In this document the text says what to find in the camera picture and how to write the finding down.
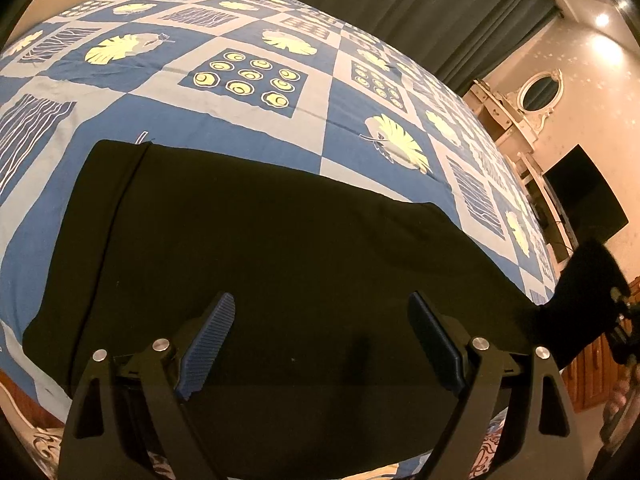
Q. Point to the ceiling light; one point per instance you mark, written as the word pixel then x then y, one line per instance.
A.
pixel 602 19

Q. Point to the dark green curtain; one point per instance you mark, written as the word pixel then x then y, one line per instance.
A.
pixel 400 5

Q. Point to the person's right hand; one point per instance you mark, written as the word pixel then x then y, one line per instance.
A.
pixel 617 400

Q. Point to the black television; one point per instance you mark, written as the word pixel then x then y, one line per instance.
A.
pixel 585 200

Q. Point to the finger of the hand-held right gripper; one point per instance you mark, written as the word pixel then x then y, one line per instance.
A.
pixel 620 295

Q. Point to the white television console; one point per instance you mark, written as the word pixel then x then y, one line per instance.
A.
pixel 542 195

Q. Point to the black pants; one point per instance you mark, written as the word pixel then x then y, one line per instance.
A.
pixel 280 260

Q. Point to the white vanity with oval mirror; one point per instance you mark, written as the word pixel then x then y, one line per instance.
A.
pixel 530 97

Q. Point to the blue patterned bed sheet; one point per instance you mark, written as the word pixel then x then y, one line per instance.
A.
pixel 210 60

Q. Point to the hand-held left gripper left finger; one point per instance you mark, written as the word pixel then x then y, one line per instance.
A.
pixel 212 340

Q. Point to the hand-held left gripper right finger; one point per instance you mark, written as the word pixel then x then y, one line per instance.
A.
pixel 435 340

